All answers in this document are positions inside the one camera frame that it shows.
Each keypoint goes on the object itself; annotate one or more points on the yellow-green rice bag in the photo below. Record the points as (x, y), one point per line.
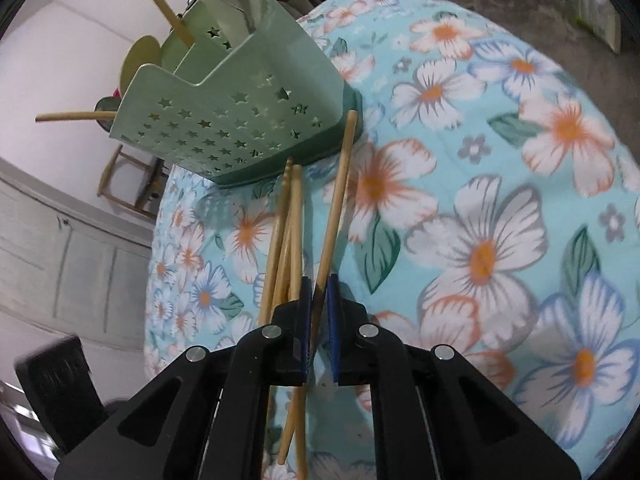
(595, 10)

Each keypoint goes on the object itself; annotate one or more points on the wooden chopsticks bundle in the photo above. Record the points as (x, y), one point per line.
(277, 240)

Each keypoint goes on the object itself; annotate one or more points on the wooden chopstick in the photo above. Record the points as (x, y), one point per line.
(335, 200)
(297, 220)
(65, 116)
(160, 2)
(285, 270)

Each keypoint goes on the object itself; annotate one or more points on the wooden chair with black seat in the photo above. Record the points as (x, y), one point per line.
(130, 195)

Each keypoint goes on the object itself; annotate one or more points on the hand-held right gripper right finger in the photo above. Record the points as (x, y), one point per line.
(334, 332)

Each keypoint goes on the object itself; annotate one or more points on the floral tablecloth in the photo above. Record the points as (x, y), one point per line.
(475, 210)

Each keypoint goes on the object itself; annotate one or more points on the green star-pattern utensil holder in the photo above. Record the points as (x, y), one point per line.
(240, 110)

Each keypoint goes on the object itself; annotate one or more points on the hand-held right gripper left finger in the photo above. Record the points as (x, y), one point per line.
(300, 325)

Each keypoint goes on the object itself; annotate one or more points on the white panel door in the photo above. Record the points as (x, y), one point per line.
(60, 260)

